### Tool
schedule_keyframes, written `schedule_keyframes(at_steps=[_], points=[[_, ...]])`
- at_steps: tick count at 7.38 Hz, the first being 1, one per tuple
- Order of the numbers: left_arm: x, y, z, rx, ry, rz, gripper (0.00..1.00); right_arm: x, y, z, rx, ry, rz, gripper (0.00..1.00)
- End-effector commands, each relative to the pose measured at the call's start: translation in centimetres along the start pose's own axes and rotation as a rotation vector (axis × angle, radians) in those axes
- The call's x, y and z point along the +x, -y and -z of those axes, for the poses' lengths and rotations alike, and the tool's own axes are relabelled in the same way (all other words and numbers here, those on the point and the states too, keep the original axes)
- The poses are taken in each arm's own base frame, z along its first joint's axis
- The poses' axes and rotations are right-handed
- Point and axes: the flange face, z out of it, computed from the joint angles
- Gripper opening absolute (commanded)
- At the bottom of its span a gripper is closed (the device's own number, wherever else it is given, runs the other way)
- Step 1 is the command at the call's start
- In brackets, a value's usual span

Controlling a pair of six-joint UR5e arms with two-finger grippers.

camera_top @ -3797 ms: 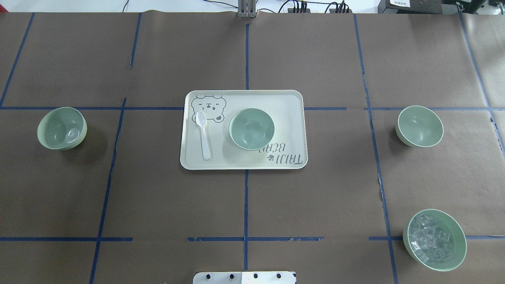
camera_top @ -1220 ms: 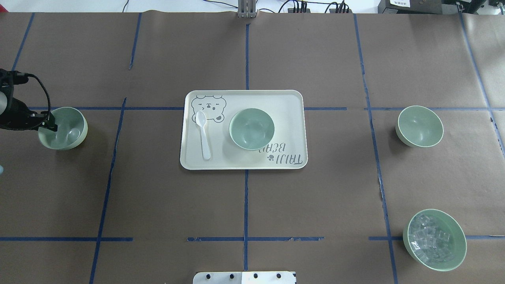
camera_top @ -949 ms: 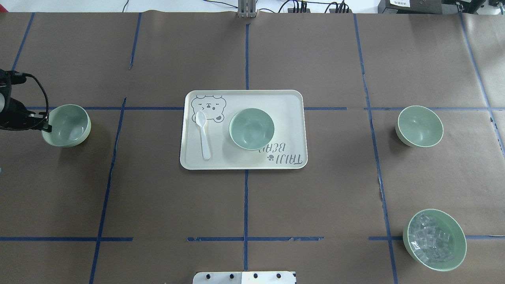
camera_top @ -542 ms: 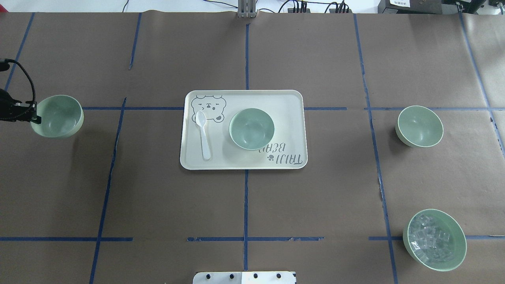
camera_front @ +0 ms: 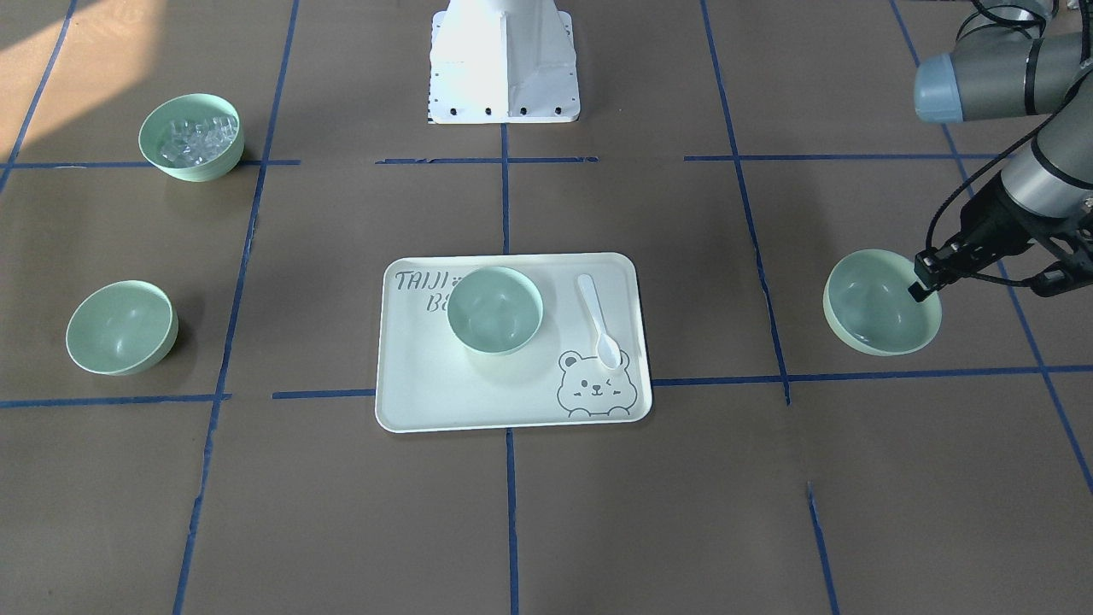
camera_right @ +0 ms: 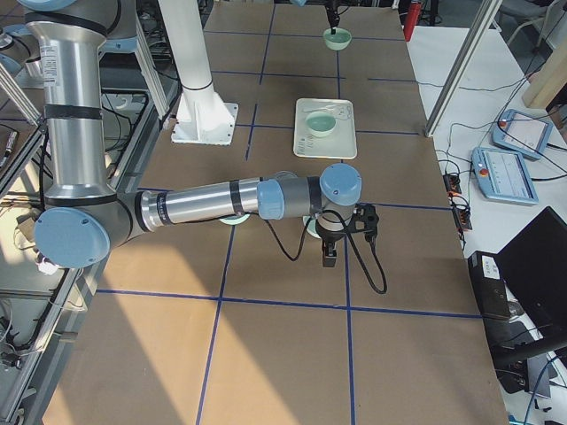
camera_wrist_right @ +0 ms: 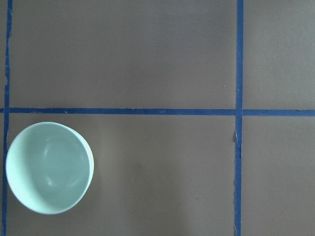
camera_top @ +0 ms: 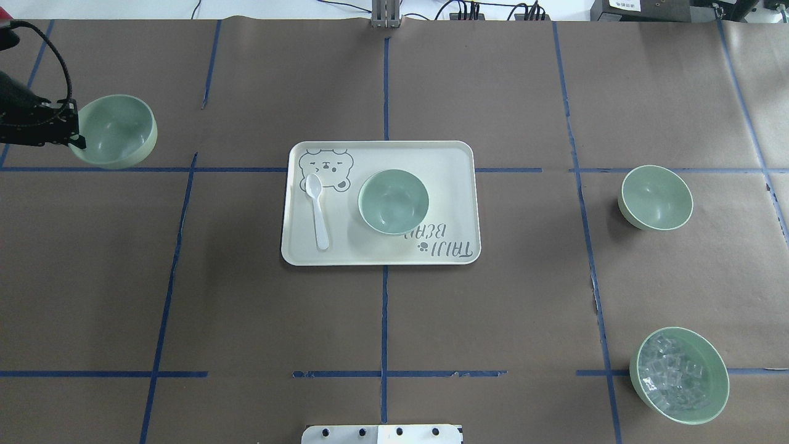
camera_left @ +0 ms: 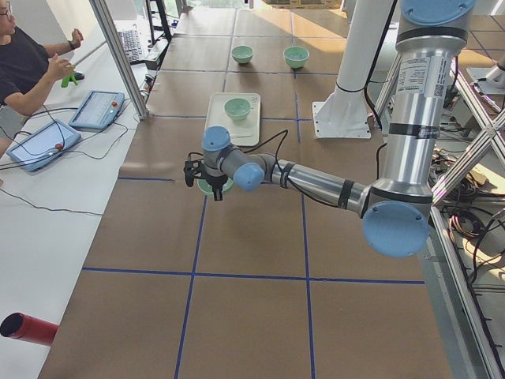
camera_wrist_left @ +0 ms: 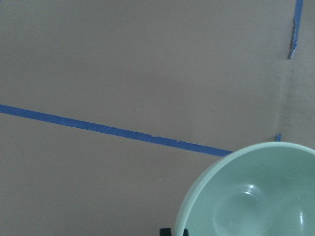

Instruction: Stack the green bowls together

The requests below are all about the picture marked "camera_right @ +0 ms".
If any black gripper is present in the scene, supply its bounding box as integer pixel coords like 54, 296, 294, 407
316, 228, 346, 267
326, 0, 340, 35

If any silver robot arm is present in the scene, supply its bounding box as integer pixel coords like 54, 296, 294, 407
291, 0, 340, 35
24, 1, 362, 268

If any red fire extinguisher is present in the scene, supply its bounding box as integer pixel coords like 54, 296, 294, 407
403, 0, 422, 43

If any green bowl on tray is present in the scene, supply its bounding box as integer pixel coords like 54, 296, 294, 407
306, 111, 337, 137

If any green bowl with ice cubes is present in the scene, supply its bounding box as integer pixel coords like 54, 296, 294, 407
219, 214, 250, 226

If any cream bear serving tray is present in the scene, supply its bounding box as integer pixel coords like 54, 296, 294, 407
293, 97, 357, 159

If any black power strip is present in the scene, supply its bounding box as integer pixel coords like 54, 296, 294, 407
443, 173, 472, 233

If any black box with label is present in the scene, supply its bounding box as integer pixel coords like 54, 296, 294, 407
468, 251, 510, 321

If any near blue teach pendant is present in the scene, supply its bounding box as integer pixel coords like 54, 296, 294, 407
471, 147, 539, 205

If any blue teach pendant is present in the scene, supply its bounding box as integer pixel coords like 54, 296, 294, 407
492, 109, 552, 160
471, 147, 539, 205

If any black laptop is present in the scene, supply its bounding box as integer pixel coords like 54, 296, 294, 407
496, 206, 566, 336

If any far blue teach pendant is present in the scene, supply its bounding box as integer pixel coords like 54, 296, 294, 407
492, 109, 552, 160

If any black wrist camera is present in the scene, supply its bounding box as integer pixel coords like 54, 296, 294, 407
348, 204, 379, 244

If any white camera pole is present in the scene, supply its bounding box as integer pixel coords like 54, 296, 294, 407
159, 0, 214, 92

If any aluminium frame post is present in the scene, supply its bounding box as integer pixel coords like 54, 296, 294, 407
424, 0, 502, 137

